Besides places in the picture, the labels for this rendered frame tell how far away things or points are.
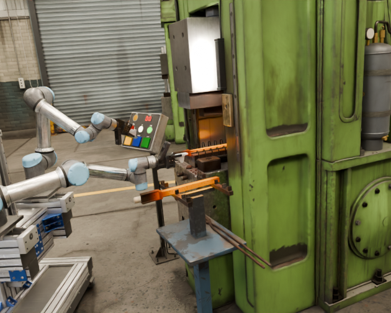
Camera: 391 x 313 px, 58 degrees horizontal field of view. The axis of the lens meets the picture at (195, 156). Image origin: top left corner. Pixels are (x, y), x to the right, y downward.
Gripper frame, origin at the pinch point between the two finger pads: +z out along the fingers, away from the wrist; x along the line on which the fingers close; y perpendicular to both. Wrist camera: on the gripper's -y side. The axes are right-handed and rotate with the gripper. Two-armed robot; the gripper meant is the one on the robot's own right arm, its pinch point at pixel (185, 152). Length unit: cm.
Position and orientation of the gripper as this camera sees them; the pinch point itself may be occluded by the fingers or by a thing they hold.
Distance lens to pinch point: 216.6
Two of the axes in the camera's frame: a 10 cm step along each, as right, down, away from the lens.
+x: 3.9, 2.1, -9.0
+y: 0.8, 9.6, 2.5
